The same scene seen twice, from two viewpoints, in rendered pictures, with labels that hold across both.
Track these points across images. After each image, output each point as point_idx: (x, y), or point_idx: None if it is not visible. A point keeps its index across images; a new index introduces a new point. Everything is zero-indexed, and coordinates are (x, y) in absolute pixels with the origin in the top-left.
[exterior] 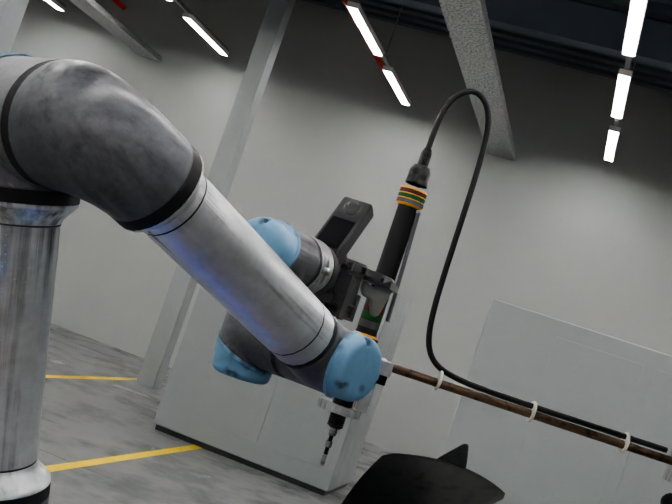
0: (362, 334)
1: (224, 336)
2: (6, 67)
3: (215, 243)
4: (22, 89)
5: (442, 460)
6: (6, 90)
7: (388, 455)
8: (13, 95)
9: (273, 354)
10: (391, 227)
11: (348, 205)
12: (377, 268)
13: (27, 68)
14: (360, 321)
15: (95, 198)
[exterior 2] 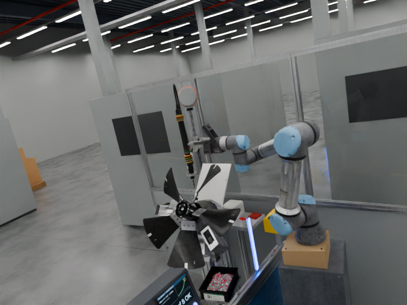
0: (190, 154)
1: (245, 164)
2: (305, 129)
3: None
4: (316, 131)
5: (217, 165)
6: (312, 133)
7: (220, 170)
8: (315, 133)
9: (256, 158)
10: (181, 127)
11: (208, 126)
12: (184, 138)
13: (310, 127)
14: (188, 152)
15: None
